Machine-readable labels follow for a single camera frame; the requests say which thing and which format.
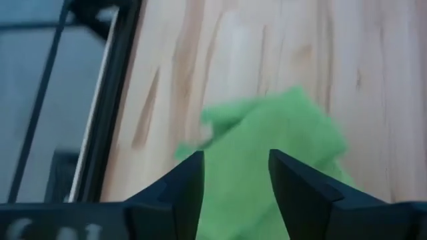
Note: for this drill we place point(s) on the black aluminium table frame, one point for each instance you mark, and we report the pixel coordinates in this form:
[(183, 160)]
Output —
[(110, 100)]

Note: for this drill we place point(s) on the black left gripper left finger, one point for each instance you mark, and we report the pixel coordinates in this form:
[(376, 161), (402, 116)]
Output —
[(133, 220)]

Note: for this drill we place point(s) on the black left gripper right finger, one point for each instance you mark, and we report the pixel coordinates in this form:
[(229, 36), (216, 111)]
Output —
[(333, 216)]

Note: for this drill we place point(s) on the green microfiber towel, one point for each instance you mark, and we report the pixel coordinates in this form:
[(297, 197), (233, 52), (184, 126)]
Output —
[(240, 150)]

